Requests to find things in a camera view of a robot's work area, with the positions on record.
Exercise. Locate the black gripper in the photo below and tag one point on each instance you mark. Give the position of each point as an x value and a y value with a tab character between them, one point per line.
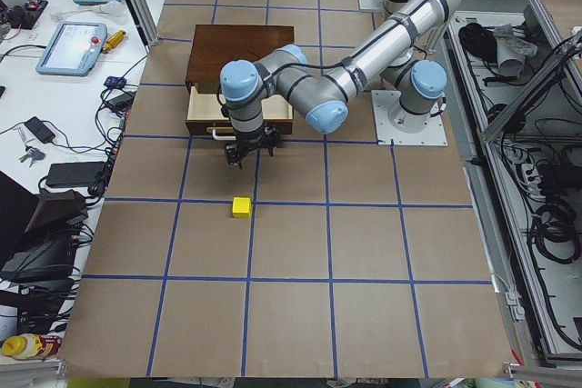
245	141

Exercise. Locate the near blue teach pendant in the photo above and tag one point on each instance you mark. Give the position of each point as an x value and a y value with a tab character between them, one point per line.
73	49

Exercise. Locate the yellow capped bottle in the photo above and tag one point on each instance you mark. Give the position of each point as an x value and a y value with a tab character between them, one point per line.
28	346

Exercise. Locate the yellow block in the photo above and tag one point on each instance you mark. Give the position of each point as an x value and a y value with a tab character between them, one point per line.
242	207

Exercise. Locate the black phone on table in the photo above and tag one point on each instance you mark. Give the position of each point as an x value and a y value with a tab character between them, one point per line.
39	130

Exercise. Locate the light wood drawer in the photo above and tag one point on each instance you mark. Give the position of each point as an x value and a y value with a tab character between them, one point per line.
204	112

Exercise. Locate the yellow screwdriver tool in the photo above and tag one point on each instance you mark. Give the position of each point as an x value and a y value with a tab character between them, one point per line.
113	41

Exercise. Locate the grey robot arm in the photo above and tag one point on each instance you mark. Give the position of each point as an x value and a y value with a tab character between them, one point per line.
323	101

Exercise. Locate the dark wooden drawer cabinet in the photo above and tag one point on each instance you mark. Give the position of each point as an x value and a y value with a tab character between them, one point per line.
213	46

